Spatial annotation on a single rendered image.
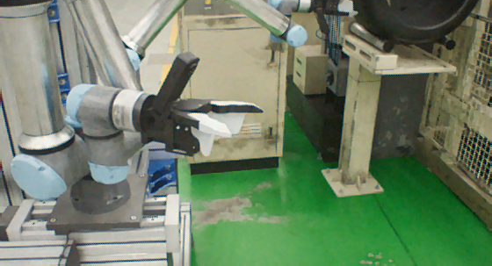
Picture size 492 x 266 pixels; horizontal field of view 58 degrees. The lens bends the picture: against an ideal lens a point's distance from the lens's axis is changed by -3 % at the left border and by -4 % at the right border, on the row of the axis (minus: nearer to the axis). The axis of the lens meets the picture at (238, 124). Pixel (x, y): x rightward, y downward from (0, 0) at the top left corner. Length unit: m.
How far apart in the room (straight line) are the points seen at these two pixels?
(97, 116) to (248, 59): 1.61
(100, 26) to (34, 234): 0.56
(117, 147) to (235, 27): 1.53
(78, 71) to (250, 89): 1.33
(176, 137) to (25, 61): 0.32
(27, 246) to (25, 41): 0.55
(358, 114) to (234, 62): 0.69
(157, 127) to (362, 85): 1.63
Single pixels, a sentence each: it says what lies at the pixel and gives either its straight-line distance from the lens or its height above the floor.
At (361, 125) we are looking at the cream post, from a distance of 2.40.
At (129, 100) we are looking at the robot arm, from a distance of 0.81.
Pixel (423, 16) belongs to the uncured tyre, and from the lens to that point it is 2.20.
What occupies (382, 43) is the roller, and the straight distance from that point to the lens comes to 1.88.
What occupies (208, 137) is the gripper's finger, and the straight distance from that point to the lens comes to 0.70.
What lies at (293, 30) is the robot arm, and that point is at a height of 0.99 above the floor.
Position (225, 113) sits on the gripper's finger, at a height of 1.05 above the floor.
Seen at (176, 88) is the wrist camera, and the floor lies 1.10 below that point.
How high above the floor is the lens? 1.37
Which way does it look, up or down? 25 degrees down
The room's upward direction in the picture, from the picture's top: straight up
